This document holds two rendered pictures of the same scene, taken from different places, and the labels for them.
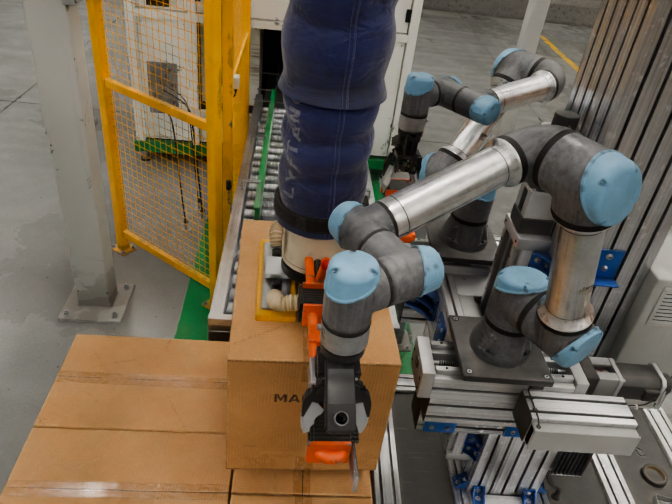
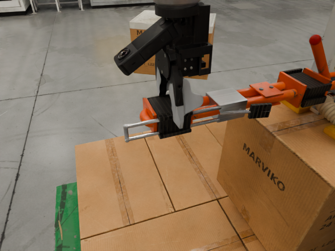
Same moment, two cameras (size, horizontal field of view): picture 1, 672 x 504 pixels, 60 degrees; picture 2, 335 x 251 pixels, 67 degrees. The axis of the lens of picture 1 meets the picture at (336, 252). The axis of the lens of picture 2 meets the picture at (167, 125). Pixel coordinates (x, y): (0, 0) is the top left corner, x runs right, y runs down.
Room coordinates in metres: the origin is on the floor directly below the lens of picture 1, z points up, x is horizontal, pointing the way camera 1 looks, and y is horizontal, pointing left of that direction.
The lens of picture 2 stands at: (0.57, -0.45, 1.48)
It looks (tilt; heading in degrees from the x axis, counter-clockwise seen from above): 36 degrees down; 78
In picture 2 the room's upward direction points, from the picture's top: straight up
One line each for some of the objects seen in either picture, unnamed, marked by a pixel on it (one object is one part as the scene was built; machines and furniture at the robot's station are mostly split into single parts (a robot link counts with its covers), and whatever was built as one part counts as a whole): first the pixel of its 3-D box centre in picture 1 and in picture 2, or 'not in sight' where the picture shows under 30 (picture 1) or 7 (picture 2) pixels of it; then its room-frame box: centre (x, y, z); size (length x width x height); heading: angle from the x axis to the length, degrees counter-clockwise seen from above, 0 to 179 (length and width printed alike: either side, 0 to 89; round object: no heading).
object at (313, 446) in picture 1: (326, 433); (167, 112); (0.66, -0.02, 1.20); 0.08 x 0.07 x 0.05; 8
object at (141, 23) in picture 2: not in sight; (174, 43); (1.06, 1.53, 0.82); 0.60 x 0.40 x 0.40; 155
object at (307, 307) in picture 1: (320, 304); (301, 86); (1.01, 0.02, 1.20); 0.10 x 0.08 x 0.06; 98
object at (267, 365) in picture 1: (305, 336); (326, 159); (1.25, 0.06, 0.87); 0.60 x 0.40 x 0.40; 8
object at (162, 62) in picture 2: (339, 364); (181, 41); (0.69, -0.03, 1.35); 0.09 x 0.08 x 0.12; 8
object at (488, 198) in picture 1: (473, 193); not in sight; (1.62, -0.40, 1.20); 0.13 x 0.12 x 0.14; 45
